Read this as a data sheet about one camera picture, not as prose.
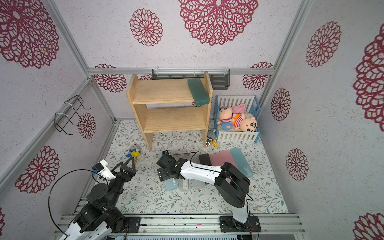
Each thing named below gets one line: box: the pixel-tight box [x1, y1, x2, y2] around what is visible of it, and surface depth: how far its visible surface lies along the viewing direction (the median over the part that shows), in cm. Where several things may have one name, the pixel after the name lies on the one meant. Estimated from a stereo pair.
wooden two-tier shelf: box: [126, 71, 213, 152], surface depth 89 cm
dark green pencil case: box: [187, 78, 210, 106], surface depth 78 cm
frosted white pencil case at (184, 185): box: [178, 178, 190, 192], surface depth 87 cm
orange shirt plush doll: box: [232, 113, 258, 133], surface depth 103 cm
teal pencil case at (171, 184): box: [164, 177, 179, 191], surface depth 81 cm
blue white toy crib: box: [213, 95, 262, 144], surface depth 108 cm
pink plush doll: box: [217, 105, 240, 130], surface depth 107 cm
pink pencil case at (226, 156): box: [219, 150, 239, 170], surface depth 100 cm
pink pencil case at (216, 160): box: [209, 153, 224, 167], surface depth 99 cm
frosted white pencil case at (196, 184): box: [189, 179, 206, 191], surface depth 88 cm
